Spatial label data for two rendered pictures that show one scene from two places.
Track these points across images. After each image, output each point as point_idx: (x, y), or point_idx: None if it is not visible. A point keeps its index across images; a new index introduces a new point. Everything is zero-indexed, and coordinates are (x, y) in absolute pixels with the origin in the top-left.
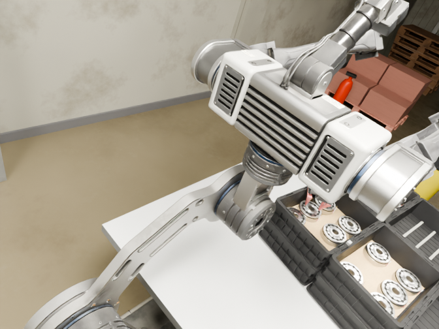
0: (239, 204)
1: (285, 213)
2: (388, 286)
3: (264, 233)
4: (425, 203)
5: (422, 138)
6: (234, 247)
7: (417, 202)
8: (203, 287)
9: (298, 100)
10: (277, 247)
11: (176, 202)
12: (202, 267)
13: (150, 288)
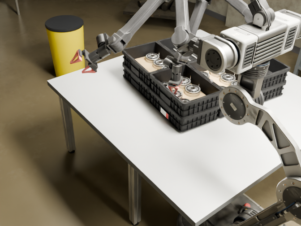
0: (257, 96)
1: (193, 102)
2: (225, 78)
3: (184, 128)
4: (160, 41)
5: (203, 10)
6: (195, 147)
7: (162, 44)
8: (232, 165)
9: (275, 28)
10: (195, 123)
11: (272, 117)
12: (217, 164)
13: (240, 191)
